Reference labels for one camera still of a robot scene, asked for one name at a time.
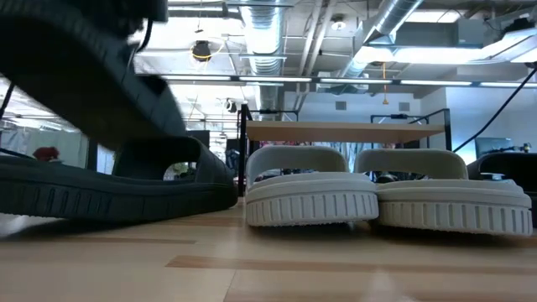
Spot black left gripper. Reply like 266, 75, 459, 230
90, 0, 169, 35

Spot black rubber slide sandal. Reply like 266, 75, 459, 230
0, 134, 239, 222
0, 0, 188, 151
467, 151, 537, 230

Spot grey rubber slide sandal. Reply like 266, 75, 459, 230
244, 144, 380, 228
354, 148, 534, 237

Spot black monitor back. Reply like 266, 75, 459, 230
186, 129, 211, 148

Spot long hanging light bar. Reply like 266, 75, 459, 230
136, 73, 537, 88

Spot person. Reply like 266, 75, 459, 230
32, 146, 62, 164

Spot blue lit computer monitor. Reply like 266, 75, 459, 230
474, 137, 515, 159

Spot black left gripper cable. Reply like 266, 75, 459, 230
137, 18, 154, 54

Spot black ceiling device yellow cable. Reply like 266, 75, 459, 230
190, 39, 213, 63

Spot wide silver ribbed air duct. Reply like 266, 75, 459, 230
239, 0, 287, 111

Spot hanging black left arm cable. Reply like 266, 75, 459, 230
0, 82, 16, 122

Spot wooden shelf with black frame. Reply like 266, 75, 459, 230
237, 102, 453, 198

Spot slanted silver air duct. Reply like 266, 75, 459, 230
335, 0, 425, 79

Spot yellow hanging cord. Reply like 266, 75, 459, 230
380, 61, 390, 106

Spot long black right arm cable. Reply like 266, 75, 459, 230
452, 66, 537, 153

